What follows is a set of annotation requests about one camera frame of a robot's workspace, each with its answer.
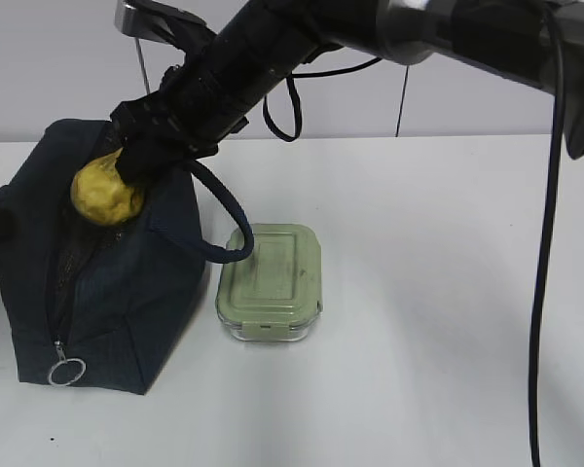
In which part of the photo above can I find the green lidded glass container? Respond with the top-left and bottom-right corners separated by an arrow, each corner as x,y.
215,224 -> 323,342

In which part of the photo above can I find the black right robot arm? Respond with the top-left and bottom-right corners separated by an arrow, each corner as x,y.
111,1 -> 584,183

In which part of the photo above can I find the dark blue zipper bag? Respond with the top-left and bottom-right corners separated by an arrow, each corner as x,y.
0,119 -> 254,394

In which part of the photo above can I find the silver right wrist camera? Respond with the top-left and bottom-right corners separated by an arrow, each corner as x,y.
114,0 -> 216,51

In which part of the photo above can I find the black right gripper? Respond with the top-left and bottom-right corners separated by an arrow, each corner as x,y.
110,46 -> 248,184

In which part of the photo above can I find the yellow pear-shaped gourd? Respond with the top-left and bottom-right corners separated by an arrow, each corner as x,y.
70,148 -> 145,227

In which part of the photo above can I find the black hanging cable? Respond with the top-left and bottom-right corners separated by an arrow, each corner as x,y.
528,0 -> 584,467

